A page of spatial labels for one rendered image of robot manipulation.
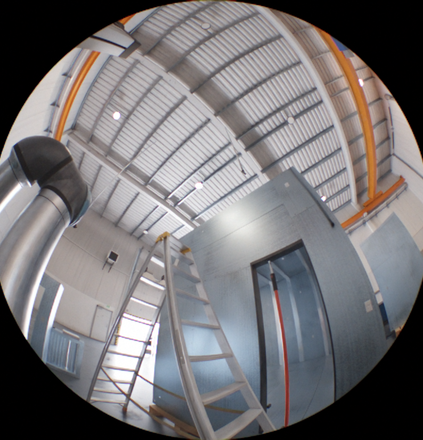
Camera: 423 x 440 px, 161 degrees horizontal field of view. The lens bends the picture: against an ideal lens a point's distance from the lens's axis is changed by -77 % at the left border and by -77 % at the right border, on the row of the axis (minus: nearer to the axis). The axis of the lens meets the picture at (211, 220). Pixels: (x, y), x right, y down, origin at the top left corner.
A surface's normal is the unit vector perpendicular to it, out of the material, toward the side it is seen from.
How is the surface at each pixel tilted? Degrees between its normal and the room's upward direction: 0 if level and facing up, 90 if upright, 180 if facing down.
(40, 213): 82
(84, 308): 90
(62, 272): 90
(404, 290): 90
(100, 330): 90
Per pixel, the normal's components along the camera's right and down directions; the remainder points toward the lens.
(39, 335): 0.74, -0.47
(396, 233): -0.88, -0.35
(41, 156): 0.91, 0.18
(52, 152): 0.95, -0.10
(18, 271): 0.96, -0.26
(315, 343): -0.67, -0.54
